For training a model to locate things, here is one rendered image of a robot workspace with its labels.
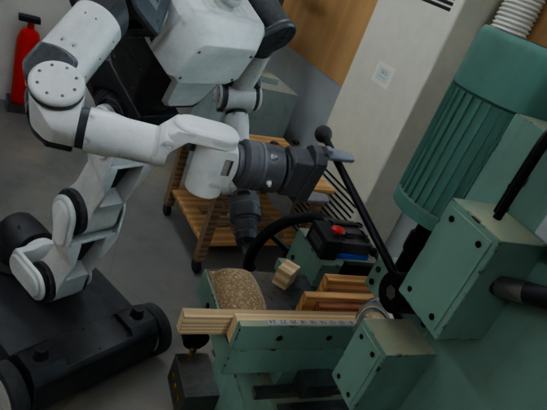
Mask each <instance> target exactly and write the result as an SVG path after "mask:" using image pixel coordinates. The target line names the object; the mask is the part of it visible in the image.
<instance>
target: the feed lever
mask: <svg viewBox="0 0 547 410"><path fill-rule="evenodd" d="M314 136H315V138H316V140H317V141H318V142H320V143H324V144H325V146H331V148H334V146H333V144H332V142H331V138H332V131H331V129H330V128H329V127H328V126H326V125H321V126H319V127H317V128H316V130H315V133H314ZM333 162H334V164H335V166H336V168H337V170H338V172H339V175H340V176H341V178H342V180H343V182H344V184H345V186H346V188H347V190H348V192H349V194H350V196H351V198H352V201H353V202H354V204H355V206H356V208H357V210H358V212H359V214H360V216H361V218H362V220H363V222H364V224H365V227H366V228H367V230H368V232H369V234H370V236H371V238H372V240H373V242H374V244H375V246H376V248H377V250H378V252H379V254H380V256H381V258H382V260H383V262H384V264H385V266H386V268H387V270H388V273H386V274H385V275H384V277H383V279H382V280H381V282H380V284H379V300H380V303H381V304H382V306H383V308H384V309H385V310H386V311H387V312H389V313H391V314H416V313H415V312H414V310H413V309H412V308H411V307H410V305H409V304H408V303H407V301H406V300H405V298H404V297H403V296H402V294H401V293H400V291H399V288H400V286H401V284H402V282H403V281H404V279H405V277H406V276H407V274H408V273H403V272H398V270H397V268H396V266H395V264H394V262H393V260H392V258H391V256H390V254H389V253H388V251H387V248H386V247H385V245H384V243H383V240H382V239H381V237H380V235H379V232H378V230H377V229H376V228H375V226H374V223H373V221H372V220H371V218H370V215H369V213H368V211H367V210H366V208H365V206H364V204H363V202H362V201H361V198H360V196H359V194H358V193H357V190H356V188H355V186H354V184H353V183H352V181H351V179H350V177H349V175H348V173H347V171H346V169H345V167H344V165H343V163H342V162H335V161H333Z"/></svg>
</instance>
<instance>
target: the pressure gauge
mask: <svg viewBox="0 0 547 410"><path fill-rule="evenodd" d="M181 336H182V341H183V345H184V347H185V348H187V349H190V350H189V353H188V354H190V355H195V353H196V351H197V349H200V348H201V347H204V346H205V345H206V344H207V343H208V341H209V334H181Z"/></svg>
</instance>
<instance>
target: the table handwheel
mask: <svg viewBox="0 0 547 410"><path fill-rule="evenodd" d="M323 218H331V219H334V218H332V217H330V216H328V215H326V214H323V213H320V212H298V213H294V214H290V215H288V216H284V217H282V218H280V219H278V220H276V221H274V222H273V223H271V224H270V225H268V226H267V227H265V228H264V229H263V230H262V231H261V232H259V233H258V234H257V236H256V237H255V238H254V239H253V241H252V242H251V244H250V246H249V247H248V249H247V251H246V254H245V256H244V259H243V269H245V270H247V271H248V272H254V263H255V259H256V256H257V254H258V252H259V251H260V249H261V248H262V247H263V245H264V244H265V243H266V242H267V241H268V240H269V239H272V240H273V241H274V242H275V243H276V244H277V245H278V246H279V247H280V248H281V249H282V250H283V251H284V254H283V258H285V259H286V258H287V254H288V251H289V250H290V247H289V246H288V245H286V244H285V243H284V242H283V241H282V240H281V239H280V238H279V237H278V236H277V235H276V233H278V232H280V231H282V230H284V229H286V228H288V227H291V226H292V225H298V224H303V223H313V220H322V219H323Z"/></svg>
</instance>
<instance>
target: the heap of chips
mask: <svg viewBox="0 0 547 410"><path fill-rule="evenodd" d="M209 274H210V277H211V279H212V283H213V286H214V289H215V291H216V294H217V298H218V301H219V304H220V306H221V309H248V310H266V306H265V300H264V297H263V294H262V293H261V291H260V287H259V286H258V284H257V282H256V279H255V278H254V277H253V276H252V274H251V273H250V272H248V271H247V270H245V269H239V268H222V269H221V270H219V271H209Z"/></svg>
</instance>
